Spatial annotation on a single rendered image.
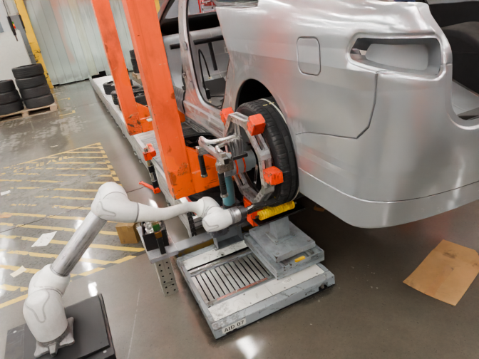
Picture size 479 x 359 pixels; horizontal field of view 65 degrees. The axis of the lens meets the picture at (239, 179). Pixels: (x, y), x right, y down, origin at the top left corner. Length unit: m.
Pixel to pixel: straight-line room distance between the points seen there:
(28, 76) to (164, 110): 7.85
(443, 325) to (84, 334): 1.89
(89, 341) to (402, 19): 1.93
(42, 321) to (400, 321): 1.85
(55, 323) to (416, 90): 1.85
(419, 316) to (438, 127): 1.25
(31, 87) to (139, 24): 7.92
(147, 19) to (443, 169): 1.76
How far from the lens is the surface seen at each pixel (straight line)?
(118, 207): 1.86
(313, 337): 2.28
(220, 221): 2.05
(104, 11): 4.34
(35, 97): 10.26
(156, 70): 2.45
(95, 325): 2.20
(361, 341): 2.27
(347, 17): 1.49
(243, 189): 2.44
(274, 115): 2.10
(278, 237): 2.58
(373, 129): 1.49
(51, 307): 2.07
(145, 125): 4.49
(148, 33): 2.43
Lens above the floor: 1.71
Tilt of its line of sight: 25 degrees down
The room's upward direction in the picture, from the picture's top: 9 degrees counter-clockwise
